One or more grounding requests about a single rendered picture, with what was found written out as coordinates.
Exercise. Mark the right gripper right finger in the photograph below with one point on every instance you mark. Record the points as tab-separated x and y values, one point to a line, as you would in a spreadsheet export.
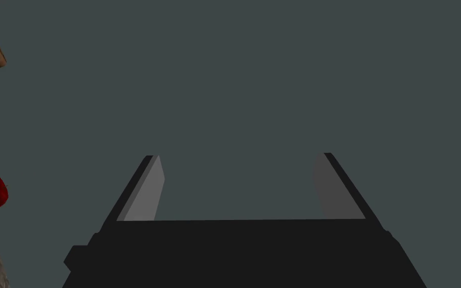
340	196

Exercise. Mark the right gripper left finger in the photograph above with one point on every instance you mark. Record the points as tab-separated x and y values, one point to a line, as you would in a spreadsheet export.
142	194

